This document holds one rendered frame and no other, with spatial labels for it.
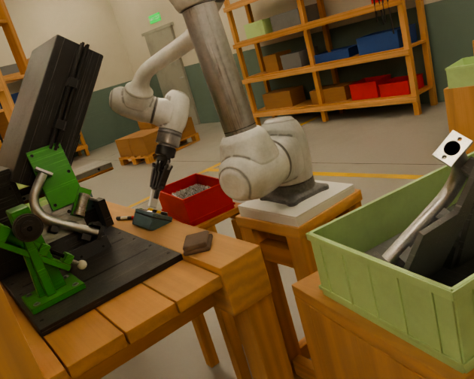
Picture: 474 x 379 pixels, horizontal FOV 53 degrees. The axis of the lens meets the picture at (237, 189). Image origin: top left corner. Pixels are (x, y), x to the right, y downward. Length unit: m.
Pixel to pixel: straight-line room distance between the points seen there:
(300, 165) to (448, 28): 5.24
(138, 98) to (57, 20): 9.89
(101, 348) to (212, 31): 0.87
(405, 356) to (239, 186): 0.64
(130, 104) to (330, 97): 5.54
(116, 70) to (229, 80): 10.57
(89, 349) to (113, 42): 11.08
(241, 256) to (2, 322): 0.58
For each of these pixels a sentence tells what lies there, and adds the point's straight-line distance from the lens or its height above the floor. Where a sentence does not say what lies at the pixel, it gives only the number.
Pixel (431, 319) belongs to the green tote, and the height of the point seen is 0.88.
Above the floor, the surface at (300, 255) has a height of 0.75.
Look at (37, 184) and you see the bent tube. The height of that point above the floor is 1.17.
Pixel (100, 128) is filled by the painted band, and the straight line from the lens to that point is 11.57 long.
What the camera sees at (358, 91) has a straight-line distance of 6.76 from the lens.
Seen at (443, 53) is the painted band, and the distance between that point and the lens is 6.72.
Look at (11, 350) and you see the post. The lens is 1.09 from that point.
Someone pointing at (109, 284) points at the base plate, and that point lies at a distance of 1.37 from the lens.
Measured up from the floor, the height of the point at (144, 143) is 0.34.
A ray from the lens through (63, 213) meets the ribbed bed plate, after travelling 1.68.
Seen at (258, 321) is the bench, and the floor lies 0.69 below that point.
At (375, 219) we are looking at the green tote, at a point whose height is 0.91.
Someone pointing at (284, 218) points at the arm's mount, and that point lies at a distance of 1.50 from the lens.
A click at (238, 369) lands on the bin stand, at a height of 0.13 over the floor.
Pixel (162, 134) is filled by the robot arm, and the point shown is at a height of 1.19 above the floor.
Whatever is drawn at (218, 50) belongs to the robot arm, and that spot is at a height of 1.42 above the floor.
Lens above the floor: 1.42
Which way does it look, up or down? 17 degrees down
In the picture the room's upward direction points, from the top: 16 degrees counter-clockwise
